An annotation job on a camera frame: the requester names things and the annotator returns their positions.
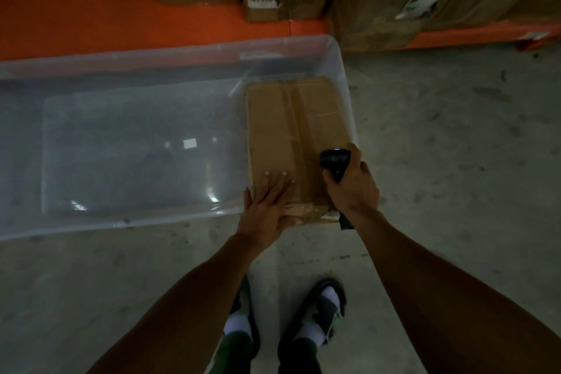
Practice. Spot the orange shelf rack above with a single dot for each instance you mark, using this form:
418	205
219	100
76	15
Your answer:
65	1

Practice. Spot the person's left shoe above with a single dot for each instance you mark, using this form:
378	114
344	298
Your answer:
244	299

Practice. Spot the person's right hand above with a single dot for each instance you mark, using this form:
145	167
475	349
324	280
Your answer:
355	192

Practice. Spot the clear plastic storage bin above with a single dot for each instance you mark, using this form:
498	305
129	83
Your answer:
131	132

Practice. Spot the person's right thumb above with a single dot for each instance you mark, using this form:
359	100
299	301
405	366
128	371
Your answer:
329	178

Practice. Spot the person's left green trouser leg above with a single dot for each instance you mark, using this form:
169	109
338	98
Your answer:
232	354

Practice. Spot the person's left middle finger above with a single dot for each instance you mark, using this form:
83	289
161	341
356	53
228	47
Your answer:
275	189

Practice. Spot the person's right green trouser leg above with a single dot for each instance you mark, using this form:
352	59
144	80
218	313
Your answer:
299	358

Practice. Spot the person's white sock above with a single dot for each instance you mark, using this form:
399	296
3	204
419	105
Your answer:
238	324
313	334

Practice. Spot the person's green trouser leg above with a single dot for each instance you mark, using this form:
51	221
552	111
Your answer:
232	354
299	358

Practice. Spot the person's right forearm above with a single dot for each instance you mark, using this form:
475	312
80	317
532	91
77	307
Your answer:
438	299

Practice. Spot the person's right shoe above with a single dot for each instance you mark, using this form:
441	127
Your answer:
317	310

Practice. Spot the person's right white sock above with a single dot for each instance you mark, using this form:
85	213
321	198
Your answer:
313	334

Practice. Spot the person's left forearm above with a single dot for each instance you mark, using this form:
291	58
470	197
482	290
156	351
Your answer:
193	308

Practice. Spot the small white sticker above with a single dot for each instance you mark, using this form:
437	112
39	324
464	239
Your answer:
190	143

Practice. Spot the shelf edge label tag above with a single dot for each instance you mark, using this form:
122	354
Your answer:
534	35

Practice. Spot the person's left thumb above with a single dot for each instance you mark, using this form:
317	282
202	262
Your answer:
291	222

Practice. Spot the black handheld barcode scanner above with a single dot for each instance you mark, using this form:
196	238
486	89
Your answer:
335	161

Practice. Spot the person's left little finger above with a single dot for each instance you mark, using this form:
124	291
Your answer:
248	202

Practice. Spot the person's shoe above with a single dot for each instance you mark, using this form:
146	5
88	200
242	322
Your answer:
317	310
244	299

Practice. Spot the person's left white sock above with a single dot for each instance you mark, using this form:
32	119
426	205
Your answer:
238	324

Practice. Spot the person's left hand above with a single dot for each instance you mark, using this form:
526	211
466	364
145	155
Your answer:
261	220

